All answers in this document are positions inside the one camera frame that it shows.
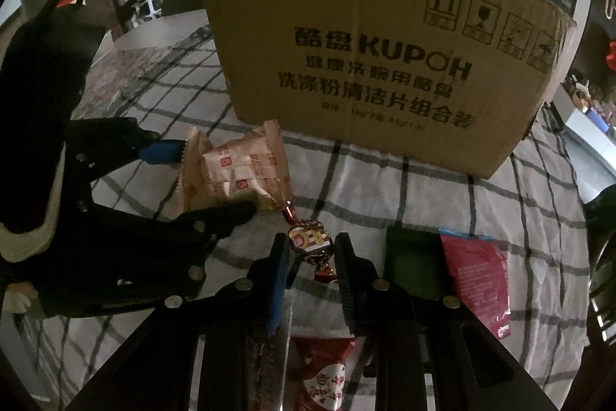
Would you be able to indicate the red bow decoration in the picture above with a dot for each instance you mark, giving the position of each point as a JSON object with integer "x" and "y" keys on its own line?
{"x": 611, "y": 54}

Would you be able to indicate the dark green packet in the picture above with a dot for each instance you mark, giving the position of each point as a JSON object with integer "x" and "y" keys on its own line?
{"x": 414, "y": 261}

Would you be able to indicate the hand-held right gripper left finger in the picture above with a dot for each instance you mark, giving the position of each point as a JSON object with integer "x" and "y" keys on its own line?
{"x": 276, "y": 290}

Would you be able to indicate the brown wooden chair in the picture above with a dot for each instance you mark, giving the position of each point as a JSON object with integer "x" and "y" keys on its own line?
{"x": 601, "y": 247}

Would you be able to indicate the pink snack packet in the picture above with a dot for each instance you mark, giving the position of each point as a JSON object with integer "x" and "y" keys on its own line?
{"x": 481, "y": 281}

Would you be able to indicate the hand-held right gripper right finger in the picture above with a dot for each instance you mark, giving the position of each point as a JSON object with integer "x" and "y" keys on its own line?
{"x": 349, "y": 290}

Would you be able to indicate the person's left hand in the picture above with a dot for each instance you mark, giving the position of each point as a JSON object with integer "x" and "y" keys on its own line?
{"x": 19, "y": 298}

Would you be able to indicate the red candy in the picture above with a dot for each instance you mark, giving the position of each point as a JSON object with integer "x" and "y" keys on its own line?
{"x": 310, "y": 240}

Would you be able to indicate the red white snack packet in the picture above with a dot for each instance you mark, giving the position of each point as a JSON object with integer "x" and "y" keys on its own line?
{"x": 322, "y": 377}

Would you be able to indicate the brown clear bar packet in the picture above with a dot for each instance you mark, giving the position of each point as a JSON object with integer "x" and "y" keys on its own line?
{"x": 269, "y": 367}

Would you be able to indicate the peach snack packet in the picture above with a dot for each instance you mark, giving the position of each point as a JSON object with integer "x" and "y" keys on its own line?
{"x": 192, "y": 189}
{"x": 245, "y": 170}

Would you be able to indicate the floral table cloth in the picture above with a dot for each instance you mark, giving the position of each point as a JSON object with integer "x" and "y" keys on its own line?
{"x": 139, "y": 69}

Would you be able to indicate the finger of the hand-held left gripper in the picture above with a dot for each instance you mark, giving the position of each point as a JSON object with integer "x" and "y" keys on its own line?
{"x": 226, "y": 213}
{"x": 163, "y": 151}

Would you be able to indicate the brown cardboard box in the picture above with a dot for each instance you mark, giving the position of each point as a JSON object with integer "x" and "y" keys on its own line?
{"x": 385, "y": 54}

